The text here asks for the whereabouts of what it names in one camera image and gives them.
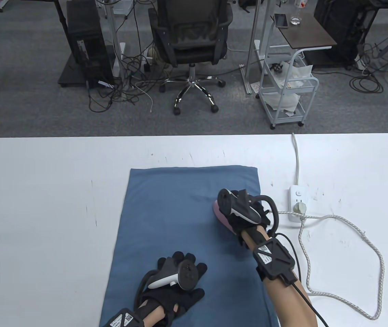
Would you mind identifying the black white controller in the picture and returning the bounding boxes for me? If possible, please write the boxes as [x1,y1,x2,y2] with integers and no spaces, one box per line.
[218,188,279,235]
[135,257,201,300]

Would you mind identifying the white braided iron cord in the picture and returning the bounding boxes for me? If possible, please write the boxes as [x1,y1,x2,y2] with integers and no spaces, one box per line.
[278,201,385,321]

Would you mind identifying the black computer tower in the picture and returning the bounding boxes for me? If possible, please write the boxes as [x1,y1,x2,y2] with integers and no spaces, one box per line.
[65,0,115,90]
[313,0,380,67]

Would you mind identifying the coiled black cable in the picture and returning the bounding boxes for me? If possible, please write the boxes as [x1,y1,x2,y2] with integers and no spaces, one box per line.
[349,73,384,94]

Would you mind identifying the blue pillowcase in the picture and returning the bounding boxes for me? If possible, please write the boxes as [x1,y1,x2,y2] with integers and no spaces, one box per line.
[99,165,280,327]

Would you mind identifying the black mesh office chair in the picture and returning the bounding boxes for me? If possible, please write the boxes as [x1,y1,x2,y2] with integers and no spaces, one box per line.
[148,0,234,115]

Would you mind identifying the white power strip cable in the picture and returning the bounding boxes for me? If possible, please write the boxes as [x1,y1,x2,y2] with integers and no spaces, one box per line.
[291,133,301,187]

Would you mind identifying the white rolling cart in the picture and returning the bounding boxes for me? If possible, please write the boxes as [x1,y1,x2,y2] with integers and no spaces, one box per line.
[258,49,319,130]

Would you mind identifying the white table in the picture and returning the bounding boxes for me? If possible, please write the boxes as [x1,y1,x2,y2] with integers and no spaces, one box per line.
[0,133,388,327]

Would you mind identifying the white plastic bag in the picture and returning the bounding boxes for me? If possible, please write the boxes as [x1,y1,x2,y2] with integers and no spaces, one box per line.
[271,61,314,113]

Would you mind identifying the person's right hand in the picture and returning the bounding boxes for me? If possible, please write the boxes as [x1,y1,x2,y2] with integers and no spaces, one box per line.
[228,199,271,251]

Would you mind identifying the person's right forearm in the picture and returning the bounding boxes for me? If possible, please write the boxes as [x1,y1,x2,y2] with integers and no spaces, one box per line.
[242,228,319,327]

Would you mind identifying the brown side table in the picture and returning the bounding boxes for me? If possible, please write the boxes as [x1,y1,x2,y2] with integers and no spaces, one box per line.
[271,13,338,50]

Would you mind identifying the thin white floor cable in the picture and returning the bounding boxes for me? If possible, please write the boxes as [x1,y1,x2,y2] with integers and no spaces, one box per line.
[134,82,154,113]

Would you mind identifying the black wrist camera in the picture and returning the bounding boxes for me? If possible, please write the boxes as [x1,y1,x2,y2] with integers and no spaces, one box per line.
[100,308,145,327]
[252,238,299,281]

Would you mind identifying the black white left controller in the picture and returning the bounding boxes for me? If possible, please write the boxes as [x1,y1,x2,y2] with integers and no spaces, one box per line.
[135,257,201,300]

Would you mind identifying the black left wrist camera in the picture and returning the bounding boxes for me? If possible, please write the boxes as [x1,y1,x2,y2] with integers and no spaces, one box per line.
[100,308,145,327]

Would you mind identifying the tangle of black floor cables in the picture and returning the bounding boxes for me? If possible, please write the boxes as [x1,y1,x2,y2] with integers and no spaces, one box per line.
[87,51,157,113]

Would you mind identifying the clear water bottle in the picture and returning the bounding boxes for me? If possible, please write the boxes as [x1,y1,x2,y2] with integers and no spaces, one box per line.
[290,0,303,25]

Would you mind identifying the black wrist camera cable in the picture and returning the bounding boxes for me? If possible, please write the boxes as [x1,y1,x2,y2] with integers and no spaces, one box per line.
[267,232,331,327]

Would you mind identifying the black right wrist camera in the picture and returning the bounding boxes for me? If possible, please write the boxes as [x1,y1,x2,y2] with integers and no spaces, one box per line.
[252,238,299,281]

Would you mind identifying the pink electric iron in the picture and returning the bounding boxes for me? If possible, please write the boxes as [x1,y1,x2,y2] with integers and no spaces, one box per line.
[213,200,239,234]

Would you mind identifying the black white right controller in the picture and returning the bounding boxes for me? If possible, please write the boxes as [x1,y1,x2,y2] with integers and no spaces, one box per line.
[218,188,279,235]

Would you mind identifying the person's left hand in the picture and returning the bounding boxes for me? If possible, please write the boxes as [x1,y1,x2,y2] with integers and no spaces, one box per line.
[136,251,208,327]

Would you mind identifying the person's left forearm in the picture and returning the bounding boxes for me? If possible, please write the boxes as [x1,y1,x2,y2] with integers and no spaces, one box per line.
[139,305,167,327]

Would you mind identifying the white metal frame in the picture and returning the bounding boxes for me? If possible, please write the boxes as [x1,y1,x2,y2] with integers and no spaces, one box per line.
[105,0,273,100]

